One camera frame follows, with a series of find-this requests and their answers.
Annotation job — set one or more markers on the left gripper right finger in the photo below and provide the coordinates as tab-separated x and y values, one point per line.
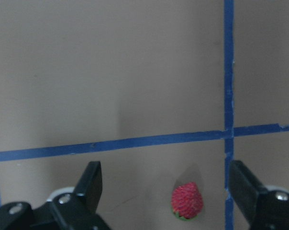
264	207

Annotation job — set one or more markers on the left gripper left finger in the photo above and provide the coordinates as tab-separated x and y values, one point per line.
76	209

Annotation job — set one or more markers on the red strawberry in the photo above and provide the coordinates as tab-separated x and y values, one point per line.
186	201

